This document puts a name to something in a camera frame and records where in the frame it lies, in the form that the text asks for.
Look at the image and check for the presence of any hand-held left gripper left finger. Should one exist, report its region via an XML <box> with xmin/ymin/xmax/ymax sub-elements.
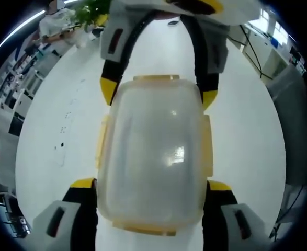
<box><xmin>32</xmin><ymin>177</ymin><xmax>99</xmax><ymax>251</ymax></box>

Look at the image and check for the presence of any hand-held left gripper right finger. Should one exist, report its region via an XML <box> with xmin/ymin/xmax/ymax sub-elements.
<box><xmin>202</xmin><ymin>180</ymin><xmax>274</xmax><ymax>251</ymax></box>

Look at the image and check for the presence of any clear plastic buckle container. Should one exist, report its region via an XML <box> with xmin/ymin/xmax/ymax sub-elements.
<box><xmin>95</xmin><ymin>74</ymin><xmax>214</xmax><ymax>237</ymax></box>

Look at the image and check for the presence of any green potted plant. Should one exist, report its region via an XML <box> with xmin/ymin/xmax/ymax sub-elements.
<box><xmin>74</xmin><ymin>0</ymin><xmax>110</xmax><ymax>49</ymax></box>

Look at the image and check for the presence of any long ceiling light strip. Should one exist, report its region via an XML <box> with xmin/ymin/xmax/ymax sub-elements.
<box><xmin>0</xmin><ymin>9</ymin><xmax>46</xmax><ymax>59</ymax></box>

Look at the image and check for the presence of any black cable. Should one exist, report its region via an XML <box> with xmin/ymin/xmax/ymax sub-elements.
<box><xmin>240</xmin><ymin>24</ymin><xmax>277</xmax><ymax>79</ymax></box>

